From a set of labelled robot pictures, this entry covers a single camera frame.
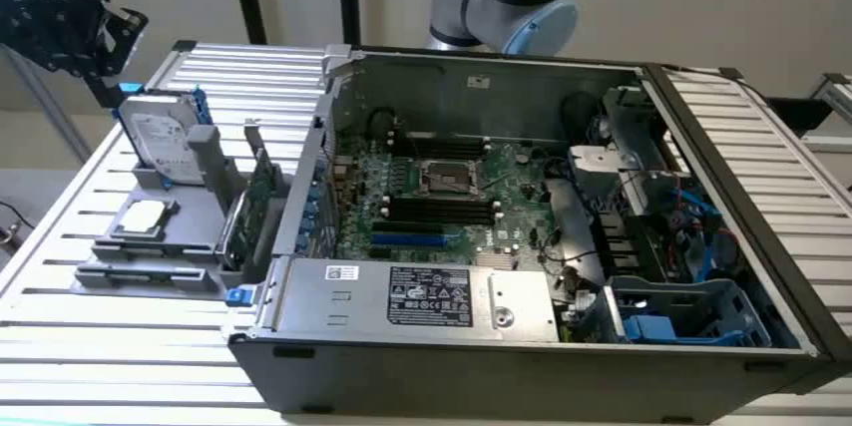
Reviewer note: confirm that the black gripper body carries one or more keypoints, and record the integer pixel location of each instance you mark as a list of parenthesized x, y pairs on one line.
[(61, 22)]

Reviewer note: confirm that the dark RAM stick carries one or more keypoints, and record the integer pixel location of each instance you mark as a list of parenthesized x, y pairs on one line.
[(143, 277)]

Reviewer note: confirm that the black RAM slot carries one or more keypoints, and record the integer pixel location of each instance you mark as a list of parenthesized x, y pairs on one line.
[(439, 201), (443, 153), (439, 213), (443, 143), (443, 148), (443, 138), (439, 219), (439, 207)]

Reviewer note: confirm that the short black expansion slot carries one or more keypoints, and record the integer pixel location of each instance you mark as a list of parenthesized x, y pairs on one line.
[(385, 252)]

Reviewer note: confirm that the long black expansion slot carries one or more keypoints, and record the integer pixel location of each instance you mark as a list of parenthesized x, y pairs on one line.
[(407, 229)]

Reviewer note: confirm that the blue expansion slot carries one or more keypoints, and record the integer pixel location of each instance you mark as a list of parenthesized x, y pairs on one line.
[(407, 240)]

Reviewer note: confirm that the silver hard disk blue rails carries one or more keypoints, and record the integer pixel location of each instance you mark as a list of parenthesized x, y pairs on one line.
[(163, 136)]

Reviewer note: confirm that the silver CPU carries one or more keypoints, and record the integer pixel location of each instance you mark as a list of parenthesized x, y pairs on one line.
[(147, 215)]

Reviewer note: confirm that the grey parts rack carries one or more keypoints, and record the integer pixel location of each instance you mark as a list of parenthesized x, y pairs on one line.
[(201, 216)]

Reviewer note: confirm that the green graphics card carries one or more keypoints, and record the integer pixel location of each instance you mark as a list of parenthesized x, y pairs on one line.
[(257, 196)]

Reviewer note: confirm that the blue case latch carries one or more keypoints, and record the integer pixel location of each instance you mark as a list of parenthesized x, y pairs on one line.
[(242, 296)]

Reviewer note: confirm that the white barcode sticker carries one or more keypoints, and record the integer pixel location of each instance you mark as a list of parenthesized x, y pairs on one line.
[(342, 271)]

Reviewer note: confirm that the CPU socket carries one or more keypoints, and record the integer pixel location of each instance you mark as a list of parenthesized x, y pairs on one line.
[(443, 177)]

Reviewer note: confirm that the silver power supply unit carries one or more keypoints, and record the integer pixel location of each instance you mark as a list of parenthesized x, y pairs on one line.
[(359, 306)]

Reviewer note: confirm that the black power supply label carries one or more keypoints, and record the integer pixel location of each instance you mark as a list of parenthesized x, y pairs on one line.
[(430, 296)]

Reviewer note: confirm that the green motherboard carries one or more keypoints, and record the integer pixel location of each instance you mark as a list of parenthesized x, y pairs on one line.
[(526, 206)]

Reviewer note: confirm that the silver chipset heatsink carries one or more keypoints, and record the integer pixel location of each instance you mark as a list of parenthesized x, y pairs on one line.
[(498, 261)]

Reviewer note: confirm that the grey metal disk bay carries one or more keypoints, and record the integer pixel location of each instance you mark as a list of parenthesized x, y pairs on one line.
[(599, 161)]

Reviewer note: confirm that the black open PC case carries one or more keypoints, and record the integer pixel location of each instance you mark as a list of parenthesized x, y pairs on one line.
[(466, 376)]

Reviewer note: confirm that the blue plastic disk bay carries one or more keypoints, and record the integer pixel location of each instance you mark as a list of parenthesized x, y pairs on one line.
[(706, 296)]

